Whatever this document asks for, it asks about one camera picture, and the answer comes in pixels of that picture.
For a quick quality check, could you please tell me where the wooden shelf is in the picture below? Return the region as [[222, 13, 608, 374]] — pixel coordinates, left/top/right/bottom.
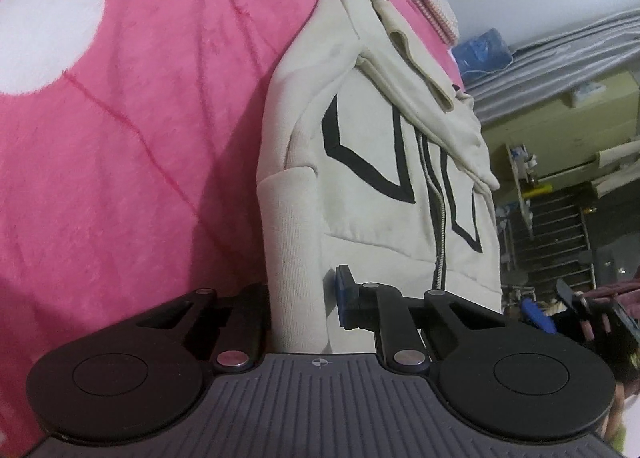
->
[[504, 141, 540, 240]]

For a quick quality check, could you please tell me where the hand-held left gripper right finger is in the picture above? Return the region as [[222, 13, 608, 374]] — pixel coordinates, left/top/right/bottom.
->
[[336, 264, 503, 374]]

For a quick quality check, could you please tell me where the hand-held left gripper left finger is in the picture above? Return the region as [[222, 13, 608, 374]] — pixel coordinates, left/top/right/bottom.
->
[[136, 282, 273, 374]]

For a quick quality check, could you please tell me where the dark radiator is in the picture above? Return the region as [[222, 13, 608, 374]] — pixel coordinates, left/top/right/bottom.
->
[[520, 188, 597, 290]]

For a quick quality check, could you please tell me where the grey curtain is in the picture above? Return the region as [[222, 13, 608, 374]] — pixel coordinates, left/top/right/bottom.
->
[[465, 8, 640, 120]]

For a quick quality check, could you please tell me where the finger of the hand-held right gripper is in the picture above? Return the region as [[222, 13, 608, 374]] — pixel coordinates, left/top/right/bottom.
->
[[519, 299, 556, 336], [555, 279, 591, 314]]

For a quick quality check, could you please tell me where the pink floral blanket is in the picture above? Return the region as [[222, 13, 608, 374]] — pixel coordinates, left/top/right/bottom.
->
[[0, 0, 468, 445]]

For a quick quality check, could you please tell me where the beige zip jacket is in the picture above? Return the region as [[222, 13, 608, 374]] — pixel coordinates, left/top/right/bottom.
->
[[255, 0, 504, 357]]

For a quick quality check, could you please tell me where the blue wrapped water jug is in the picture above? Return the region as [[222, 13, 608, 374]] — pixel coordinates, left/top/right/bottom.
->
[[452, 28, 514, 82]]

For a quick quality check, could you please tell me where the person's pink fleece top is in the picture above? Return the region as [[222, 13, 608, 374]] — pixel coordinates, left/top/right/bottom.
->
[[584, 277, 640, 306]]

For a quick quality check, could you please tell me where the yellow bottle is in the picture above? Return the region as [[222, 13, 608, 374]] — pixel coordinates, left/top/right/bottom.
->
[[520, 182, 552, 202]]

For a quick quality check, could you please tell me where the person's right hand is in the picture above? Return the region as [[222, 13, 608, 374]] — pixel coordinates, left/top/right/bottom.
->
[[579, 314, 611, 341]]

